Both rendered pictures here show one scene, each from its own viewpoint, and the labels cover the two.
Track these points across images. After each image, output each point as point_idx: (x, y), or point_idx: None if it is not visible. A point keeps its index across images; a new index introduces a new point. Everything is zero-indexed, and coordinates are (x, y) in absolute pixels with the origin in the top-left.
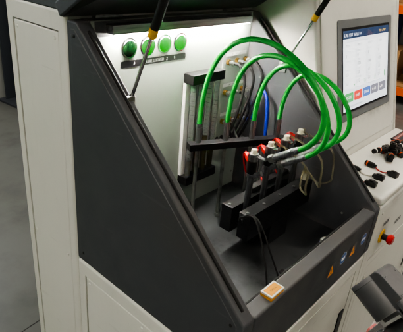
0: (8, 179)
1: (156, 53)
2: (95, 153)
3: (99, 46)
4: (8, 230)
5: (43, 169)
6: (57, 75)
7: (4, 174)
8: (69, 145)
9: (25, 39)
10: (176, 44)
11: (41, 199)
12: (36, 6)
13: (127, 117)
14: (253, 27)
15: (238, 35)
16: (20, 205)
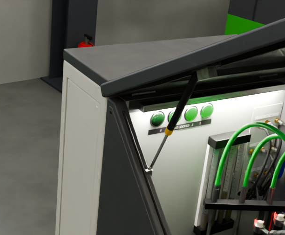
0: (40, 176)
1: (182, 121)
2: (115, 207)
3: (129, 124)
4: (32, 233)
5: (73, 205)
6: (95, 135)
7: (37, 169)
8: (96, 193)
9: (74, 98)
10: (202, 113)
11: (67, 229)
12: (86, 78)
13: (142, 188)
14: None
15: (269, 99)
16: (47, 207)
